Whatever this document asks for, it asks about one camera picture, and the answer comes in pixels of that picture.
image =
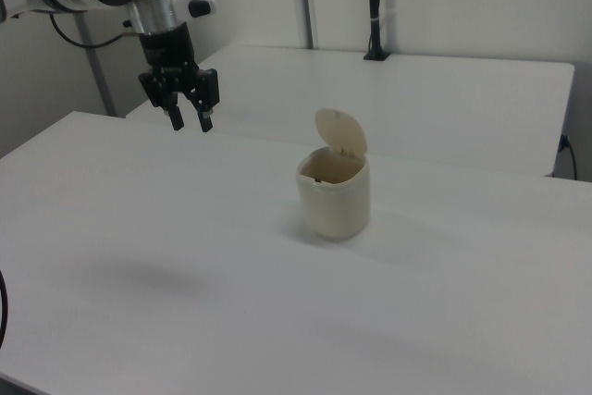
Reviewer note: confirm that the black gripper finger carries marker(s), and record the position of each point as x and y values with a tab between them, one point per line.
205	94
173	110

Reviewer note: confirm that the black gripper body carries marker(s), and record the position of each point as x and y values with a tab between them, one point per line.
167	50

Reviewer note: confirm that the black pole with clamp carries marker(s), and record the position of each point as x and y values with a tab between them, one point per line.
375	6

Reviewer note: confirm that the white side table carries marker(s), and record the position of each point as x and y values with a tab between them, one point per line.
416	108

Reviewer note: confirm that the beige trash bin with lid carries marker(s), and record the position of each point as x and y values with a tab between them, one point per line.
333	205

